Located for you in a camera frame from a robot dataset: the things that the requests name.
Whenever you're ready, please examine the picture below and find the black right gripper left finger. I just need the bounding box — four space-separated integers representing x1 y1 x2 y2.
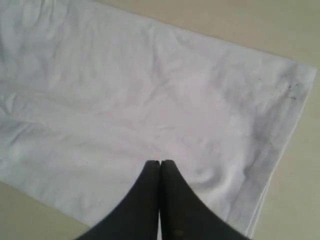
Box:
78 160 160 240

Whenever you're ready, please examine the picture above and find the white t-shirt red lettering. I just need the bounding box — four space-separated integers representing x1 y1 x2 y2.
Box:
0 0 317 237

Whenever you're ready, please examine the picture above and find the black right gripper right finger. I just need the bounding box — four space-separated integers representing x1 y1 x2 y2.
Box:
159 160 248 240

